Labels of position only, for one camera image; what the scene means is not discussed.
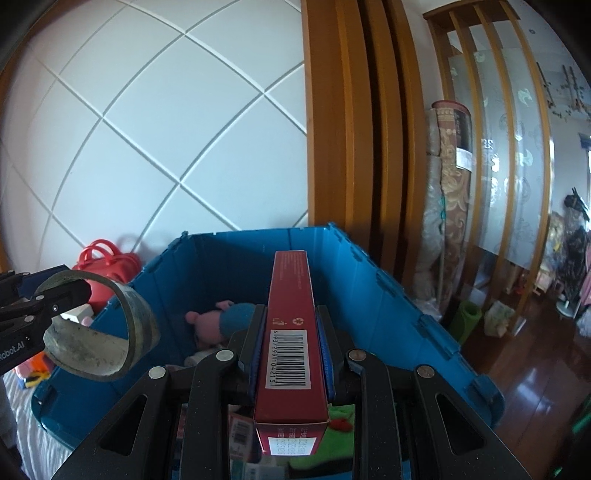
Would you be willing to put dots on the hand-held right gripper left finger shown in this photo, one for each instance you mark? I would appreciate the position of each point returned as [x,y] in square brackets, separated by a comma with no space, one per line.
[244,350]

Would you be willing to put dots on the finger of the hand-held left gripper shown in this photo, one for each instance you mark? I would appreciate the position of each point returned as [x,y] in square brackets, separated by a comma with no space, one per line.
[16,284]
[69,295]

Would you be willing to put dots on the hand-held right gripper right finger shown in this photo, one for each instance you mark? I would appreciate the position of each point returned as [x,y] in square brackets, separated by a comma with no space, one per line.
[326,369]

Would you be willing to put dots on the pink pig plush blue body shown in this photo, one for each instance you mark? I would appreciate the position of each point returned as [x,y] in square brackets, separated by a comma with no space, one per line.
[231,321]

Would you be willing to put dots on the dark tape roll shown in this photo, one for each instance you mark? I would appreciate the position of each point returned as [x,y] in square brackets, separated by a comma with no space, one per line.
[92,355]

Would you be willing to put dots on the long red box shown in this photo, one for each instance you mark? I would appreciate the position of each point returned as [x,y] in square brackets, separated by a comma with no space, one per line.
[288,300]

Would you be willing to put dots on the blue plastic crate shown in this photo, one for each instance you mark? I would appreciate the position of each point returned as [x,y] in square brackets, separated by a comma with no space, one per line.
[369,314]

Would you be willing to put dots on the red teal medicine box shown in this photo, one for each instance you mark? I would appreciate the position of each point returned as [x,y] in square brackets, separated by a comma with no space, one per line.
[240,434]

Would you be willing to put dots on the pink pig plush orange dress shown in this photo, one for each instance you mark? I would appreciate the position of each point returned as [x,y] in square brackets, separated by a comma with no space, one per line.
[32,362]

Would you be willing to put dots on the yellow plastic toy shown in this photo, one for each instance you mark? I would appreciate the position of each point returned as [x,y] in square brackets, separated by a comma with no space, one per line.
[39,379]

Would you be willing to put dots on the bright green plush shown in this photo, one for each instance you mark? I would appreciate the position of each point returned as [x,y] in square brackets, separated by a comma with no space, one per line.
[341,438]

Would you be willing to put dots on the green rolled mat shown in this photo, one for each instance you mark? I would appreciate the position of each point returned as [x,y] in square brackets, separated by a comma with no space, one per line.
[466,323]

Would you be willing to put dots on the plastic bag with contents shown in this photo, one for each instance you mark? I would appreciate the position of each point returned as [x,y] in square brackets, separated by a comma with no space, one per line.
[498,318]

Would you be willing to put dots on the rolled patterned carpet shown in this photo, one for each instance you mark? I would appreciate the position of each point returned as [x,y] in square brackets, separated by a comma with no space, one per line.
[450,184]

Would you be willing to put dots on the dark hanging clutter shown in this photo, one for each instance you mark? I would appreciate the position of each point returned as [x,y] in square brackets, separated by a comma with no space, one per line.
[575,230]

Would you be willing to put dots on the wooden slatted glass partition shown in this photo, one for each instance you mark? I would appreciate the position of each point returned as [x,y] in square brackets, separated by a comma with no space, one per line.
[508,138]

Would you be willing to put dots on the wooden door frame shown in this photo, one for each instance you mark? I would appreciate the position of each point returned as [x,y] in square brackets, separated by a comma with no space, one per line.
[341,138]

